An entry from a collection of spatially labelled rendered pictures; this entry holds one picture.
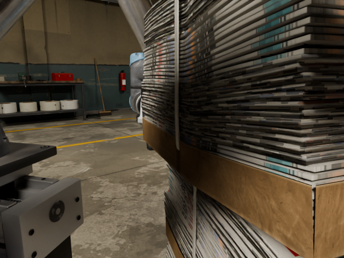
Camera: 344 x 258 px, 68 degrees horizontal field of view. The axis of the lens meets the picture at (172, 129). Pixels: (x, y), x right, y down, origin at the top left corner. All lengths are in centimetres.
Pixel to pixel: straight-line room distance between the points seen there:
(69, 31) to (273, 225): 693
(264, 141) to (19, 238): 35
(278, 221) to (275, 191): 2
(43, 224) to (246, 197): 33
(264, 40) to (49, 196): 38
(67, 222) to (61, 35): 656
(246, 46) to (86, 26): 702
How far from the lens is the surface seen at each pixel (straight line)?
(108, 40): 735
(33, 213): 43
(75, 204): 51
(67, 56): 693
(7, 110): 608
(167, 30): 37
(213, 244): 35
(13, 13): 70
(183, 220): 46
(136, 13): 68
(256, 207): 19
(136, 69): 81
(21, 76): 573
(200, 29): 26
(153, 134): 42
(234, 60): 21
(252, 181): 19
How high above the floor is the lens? 95
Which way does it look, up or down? 11 degrees down
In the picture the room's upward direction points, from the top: straight up
